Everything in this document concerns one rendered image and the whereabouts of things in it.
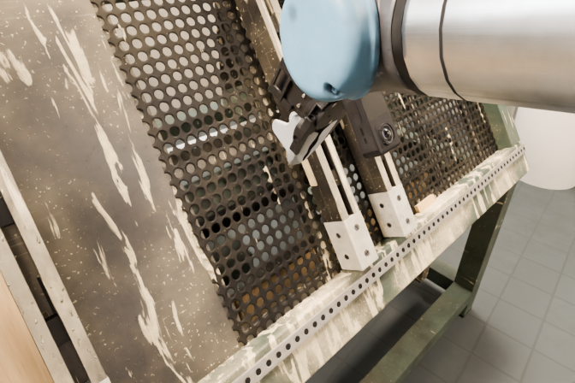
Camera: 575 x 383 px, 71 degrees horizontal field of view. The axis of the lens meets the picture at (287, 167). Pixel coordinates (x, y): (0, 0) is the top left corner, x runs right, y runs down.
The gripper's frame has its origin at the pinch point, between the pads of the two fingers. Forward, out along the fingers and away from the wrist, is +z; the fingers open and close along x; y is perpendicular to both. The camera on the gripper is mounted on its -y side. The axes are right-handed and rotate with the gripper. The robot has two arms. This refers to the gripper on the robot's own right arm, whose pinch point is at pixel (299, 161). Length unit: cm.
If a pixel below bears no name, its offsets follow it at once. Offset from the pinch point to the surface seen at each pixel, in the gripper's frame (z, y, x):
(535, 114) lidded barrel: 74, -31, -261
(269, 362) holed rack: 38.8, -18.3, 5.2
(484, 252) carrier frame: 74, -51, -113
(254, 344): 40.3, -13.9, 4.8
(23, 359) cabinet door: 32.2, 6.8, 36.3
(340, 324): 40.5, -23.3, -13.3
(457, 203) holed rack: 35, -25, -69
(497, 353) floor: 103, -87, -104
